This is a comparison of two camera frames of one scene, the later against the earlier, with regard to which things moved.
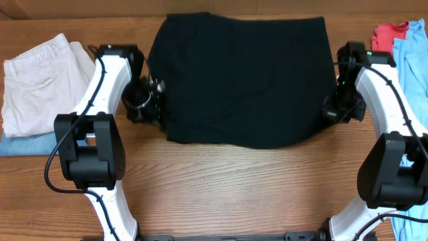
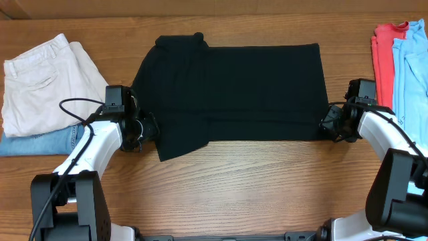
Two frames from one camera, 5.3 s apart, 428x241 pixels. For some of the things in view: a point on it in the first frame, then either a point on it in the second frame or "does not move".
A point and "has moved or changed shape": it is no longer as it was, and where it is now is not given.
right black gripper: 328,111 -> 326,124
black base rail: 316,235 does not move
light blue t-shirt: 410,58 does not move
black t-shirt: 243,82 has moved or changed shape
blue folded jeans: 43,144 does not move
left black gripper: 152,115 -> 151,128
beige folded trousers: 49,79 does not move
